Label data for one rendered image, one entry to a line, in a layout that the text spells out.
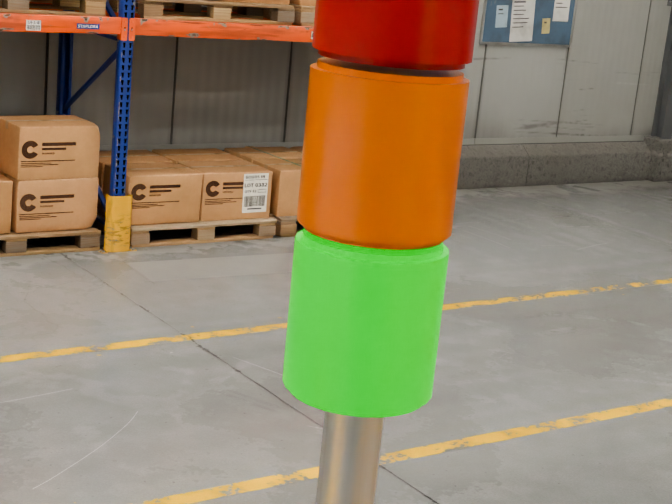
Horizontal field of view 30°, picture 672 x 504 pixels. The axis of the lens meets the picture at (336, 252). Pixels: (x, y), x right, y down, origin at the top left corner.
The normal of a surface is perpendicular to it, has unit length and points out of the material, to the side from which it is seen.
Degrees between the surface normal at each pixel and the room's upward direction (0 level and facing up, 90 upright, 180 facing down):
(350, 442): 90
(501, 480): 0
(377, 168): 90
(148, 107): 90
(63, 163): 92
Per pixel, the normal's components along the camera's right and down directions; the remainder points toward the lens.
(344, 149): -0.57, 0.15
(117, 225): 0.56, 0.25
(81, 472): 0.09, -0.96
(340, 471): -0.21, 0.22
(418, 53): 0.18, 0.26
